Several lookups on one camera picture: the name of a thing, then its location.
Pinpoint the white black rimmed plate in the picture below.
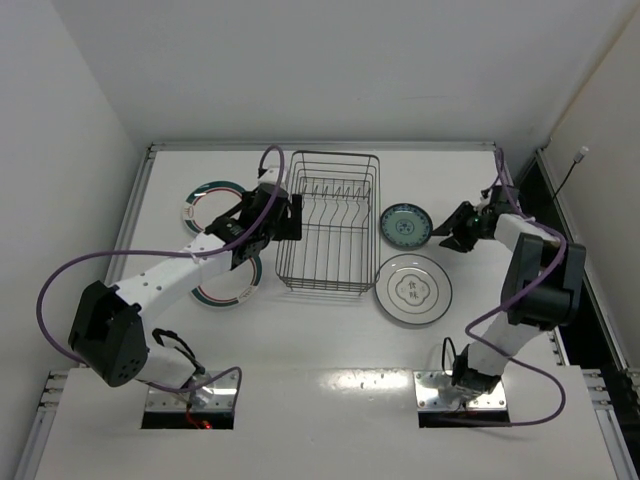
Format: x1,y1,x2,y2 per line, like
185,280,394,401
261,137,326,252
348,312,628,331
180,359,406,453
375,254,453,326

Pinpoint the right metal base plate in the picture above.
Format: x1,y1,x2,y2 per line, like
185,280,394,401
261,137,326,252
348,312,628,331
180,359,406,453
413,370,508,414

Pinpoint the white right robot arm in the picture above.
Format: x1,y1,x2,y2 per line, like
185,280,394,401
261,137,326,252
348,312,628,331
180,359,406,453
433,186,586,397

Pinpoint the grey wire dish rack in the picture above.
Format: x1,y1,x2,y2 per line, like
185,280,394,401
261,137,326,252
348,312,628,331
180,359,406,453
275,150,381,296

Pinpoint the small blue patterned plate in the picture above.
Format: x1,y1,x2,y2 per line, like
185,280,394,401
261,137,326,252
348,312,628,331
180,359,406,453
380,203,433,250

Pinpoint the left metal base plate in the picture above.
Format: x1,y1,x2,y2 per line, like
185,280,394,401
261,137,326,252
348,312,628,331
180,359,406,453
145,367,242,414

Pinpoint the aluminium table frame rail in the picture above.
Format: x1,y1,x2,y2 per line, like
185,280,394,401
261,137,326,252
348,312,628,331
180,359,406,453
13,141,640,480

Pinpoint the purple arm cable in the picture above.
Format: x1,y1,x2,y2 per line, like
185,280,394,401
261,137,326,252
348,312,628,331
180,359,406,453
36,145,289,396
464,147,569,427

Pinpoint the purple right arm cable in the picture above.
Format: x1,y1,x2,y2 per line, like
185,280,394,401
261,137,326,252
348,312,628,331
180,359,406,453
464,147,569,427

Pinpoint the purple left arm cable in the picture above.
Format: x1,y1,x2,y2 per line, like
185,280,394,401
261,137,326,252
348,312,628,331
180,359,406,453
36,145,289,396

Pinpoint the black wall cable with plug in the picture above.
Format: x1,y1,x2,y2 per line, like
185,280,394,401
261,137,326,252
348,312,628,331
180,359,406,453
552,146,590,201

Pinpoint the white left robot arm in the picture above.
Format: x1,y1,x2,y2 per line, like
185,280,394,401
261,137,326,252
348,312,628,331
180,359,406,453
69,167,302,390

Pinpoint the metal base plate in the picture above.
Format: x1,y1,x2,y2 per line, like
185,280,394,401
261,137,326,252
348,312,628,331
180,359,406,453
145,367,242,414
413,370,508,414

